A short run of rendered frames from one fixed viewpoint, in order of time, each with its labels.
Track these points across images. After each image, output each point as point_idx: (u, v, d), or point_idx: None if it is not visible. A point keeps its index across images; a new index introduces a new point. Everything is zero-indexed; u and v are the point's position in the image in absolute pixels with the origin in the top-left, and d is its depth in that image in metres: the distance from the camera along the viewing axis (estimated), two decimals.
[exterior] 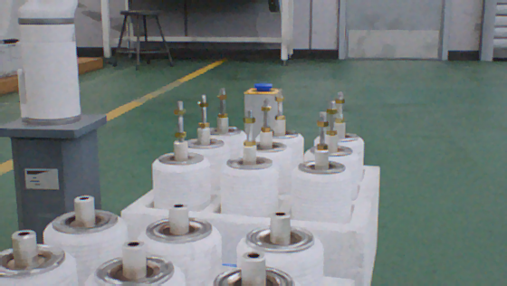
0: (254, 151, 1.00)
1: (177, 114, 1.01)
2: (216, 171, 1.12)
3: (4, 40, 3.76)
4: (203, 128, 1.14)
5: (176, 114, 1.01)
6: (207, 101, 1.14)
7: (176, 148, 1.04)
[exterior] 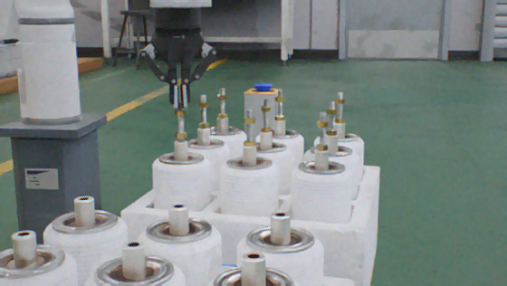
0: (254, 151, 1.00)
1: (186, 114, 1.02)
2: (216, 171, 1.12)
3: (4, 40, 3.76)
4: (203, 128, 1.14)
5: (185, 114, 1.02)
6: (207, 101, 1.14)
7: (176, 151, 1.03)
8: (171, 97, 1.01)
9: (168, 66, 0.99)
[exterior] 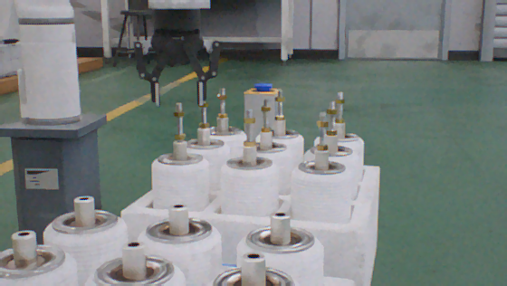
0: (254, 151, 1.00)
1: (182, 116, 1.02)
2: (216, 171, 1.12)
3: (4, 40, 3.76)
4: (203, 128, 1.14)
5: (182, 116, 1.02)
6: (207, 101, 1.14)
7: (176, 151, 1.03)
8: (152, 95, 1.00)
9: (157, 63, 0.99)
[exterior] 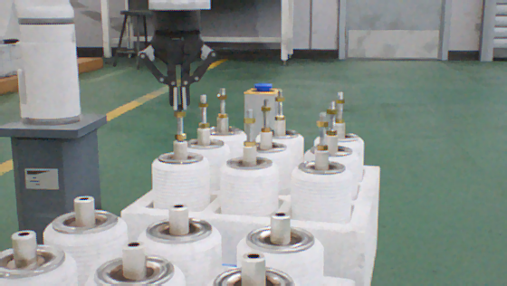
0: (254, 151, 1.00)
1: (183, 115, 1.03)
2: (216, 171, 1.12)
3: (4, 40, 3.76)
4: (203, 128, 1.14)
5: (183, 115, 1.03)
6: (207, 101, 1.14)
7: (186, 148, 1.04)
8: (170, 99, 1.01)
9: (167, 68, 0.99)
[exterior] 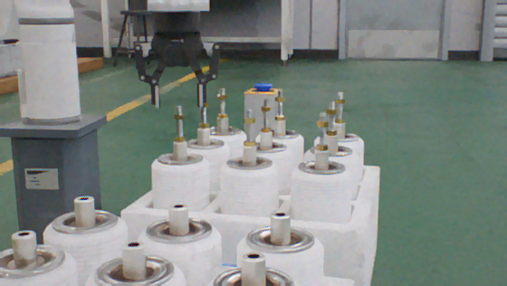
0: (254, 151, 1.00)
1: (177, 119, 1.02)
2: (216, 171, 1.12)
3: (4, 40, 3.76)
4: (203, 128, 1.14)
5: (177, 119, 1.02)
6: (207, 101, 1.14)
7: None
8: (152, 97, 1.00)
9: (157, 66, 0.99)
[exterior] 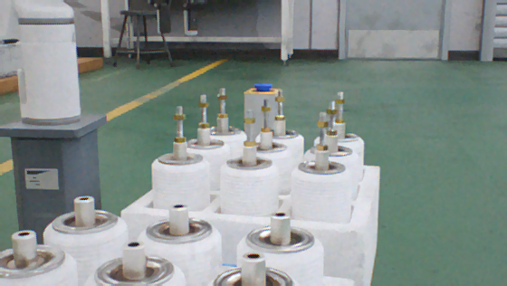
0: (254, 151, 1.00)
1: (176, 118, 1.03)
2: (216, 171, 1.12)
3: (4, 40, 3.76)
4: (203, 128, 1.14)
5: (176, 118, 1.03)
6: (207, 101, 1.14)
7: (174, 150, 1.03)
8: (196, 23, 0.97)
9: None
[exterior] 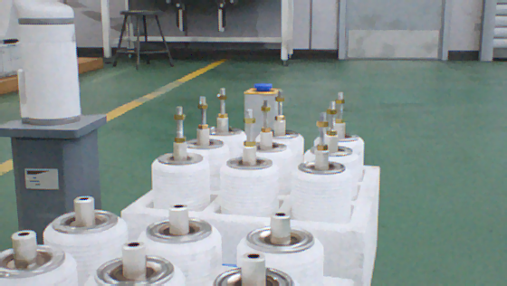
0: (254, 151, 1.00)
1: (176, 118, 1.03)
2: None
3: (4, 40, 3.76)
4: None
5: (176, 118, 1.03)
6: (199, 104, 1.13)
7: (174, 150, 1.03)
8: (225, 20, 1.10)
9: None
